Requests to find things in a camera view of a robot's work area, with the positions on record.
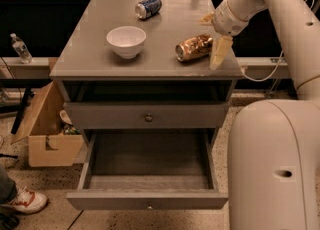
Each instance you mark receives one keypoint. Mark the open grey drawer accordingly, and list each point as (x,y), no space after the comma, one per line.
(148,169)

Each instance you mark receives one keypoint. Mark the crushed orange soda can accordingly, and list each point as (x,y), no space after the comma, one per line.
(194,48)

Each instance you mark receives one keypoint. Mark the cardboard box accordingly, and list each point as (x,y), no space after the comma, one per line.
(42,127)

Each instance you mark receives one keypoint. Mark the clear water bottle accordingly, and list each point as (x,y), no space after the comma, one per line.
(21,49)

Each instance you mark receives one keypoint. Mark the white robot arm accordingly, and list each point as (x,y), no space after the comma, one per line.
(274,145)

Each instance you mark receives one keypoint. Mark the blue soda can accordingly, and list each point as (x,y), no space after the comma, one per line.
(147,8)

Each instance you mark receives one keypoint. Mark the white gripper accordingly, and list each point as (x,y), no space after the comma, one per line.
(227,19)

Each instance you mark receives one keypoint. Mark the grey drawer cabinet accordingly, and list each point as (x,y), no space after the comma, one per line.
(89,71)

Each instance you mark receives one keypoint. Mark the black pole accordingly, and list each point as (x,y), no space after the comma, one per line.
(20,112)

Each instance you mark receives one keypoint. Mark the white bowl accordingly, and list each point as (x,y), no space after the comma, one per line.
(126,41)

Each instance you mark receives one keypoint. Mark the white and red sneaker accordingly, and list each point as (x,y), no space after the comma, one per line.
(26,201)

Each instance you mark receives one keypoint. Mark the grey trouser leg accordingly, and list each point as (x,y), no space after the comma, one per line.
(8,190)

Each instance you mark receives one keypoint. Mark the closed grey drawer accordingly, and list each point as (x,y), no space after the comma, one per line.
(143,115)

